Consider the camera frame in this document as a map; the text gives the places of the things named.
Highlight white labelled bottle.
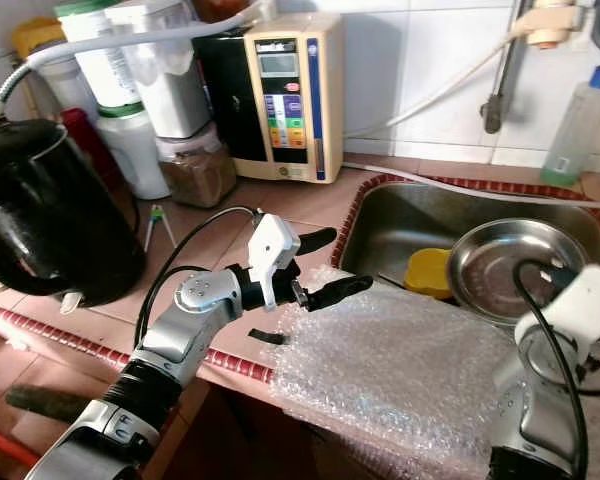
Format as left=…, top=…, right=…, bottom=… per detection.
left=53, top=0, right=141, bottom=109

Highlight white tap hose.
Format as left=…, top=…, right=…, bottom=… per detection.
left=345, top=30, right=556, bottom=139

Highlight white canister green lid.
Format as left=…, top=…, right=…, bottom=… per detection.
left=95, top=103, right=171, bottom=201

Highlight plastic jar brown powder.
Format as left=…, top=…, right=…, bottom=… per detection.
left=155, top=125, right=238, bottom=209

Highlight yellow capped container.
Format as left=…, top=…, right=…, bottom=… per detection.
left=12, top=15, right=71, bottom=61

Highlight beige tap diverter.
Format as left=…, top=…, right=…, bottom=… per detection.
left=520, top=0, right=596, bottom=49

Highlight white green training chopsticks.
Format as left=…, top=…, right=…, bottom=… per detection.
left=143, top=205, right=176, bottom=251

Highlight black tape strip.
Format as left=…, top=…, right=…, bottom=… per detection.
left=248, top=328, right=286, bottom=346

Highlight steel faucet pipe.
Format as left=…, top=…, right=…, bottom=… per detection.
left=482, top=0, right=536, bottom=134

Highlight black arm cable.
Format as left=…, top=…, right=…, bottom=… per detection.
left=135, top=205, right=261, bottom=351
left=510, top=258, right=591, bottom=480

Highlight black electric kettle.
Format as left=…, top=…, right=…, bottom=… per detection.
left=0, top=118, right=146, bottom=306

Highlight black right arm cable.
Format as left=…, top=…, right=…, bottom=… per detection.
left=510, top=258, right=591, bottom=480

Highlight dark red container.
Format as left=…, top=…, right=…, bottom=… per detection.
left=62, top=108, right=116, bottom=186

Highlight steel kitchen sink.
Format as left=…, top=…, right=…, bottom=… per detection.
left=340, top=178, right=600, bottom=346

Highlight grey flexible spout hose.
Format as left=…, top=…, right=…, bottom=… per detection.
left=0, top=0, right=276, bottom=131

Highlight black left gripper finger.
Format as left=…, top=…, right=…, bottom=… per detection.
left=296, top=226, right=340, bottom=256
left=294, top=275, right=375, bottom=314

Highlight thin grey hose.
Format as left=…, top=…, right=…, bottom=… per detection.
left=340, top=160, right=600, bottom=211

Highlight dark green cylindrical object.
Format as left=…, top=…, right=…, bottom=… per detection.
left=5, top=385, right=106, bottom=426

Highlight green dish soap bottle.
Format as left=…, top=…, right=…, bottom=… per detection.
left=540, top=60, right=600, bottom=189

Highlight small white plastic piece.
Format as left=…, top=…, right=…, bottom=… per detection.
left=62, top=290, right=86, bottom=314

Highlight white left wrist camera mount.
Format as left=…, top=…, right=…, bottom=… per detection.
left=246, top=212, right=304, bottom=311

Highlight clear container white contents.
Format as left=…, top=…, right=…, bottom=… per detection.
left=110, top=0, right=211, bottom=139

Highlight clear bubble wrap sheet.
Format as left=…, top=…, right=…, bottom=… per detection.
left=270, top=270, right=541, bottom=480

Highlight beige water ionizer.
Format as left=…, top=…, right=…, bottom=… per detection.
left=195, top=12, right=344, bottom=184

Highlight orange red hose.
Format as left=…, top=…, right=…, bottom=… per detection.
left=0, top=425, right=41, bottom=469

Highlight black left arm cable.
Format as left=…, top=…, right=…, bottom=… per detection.
left=135, top=205, right=261, bottom=351

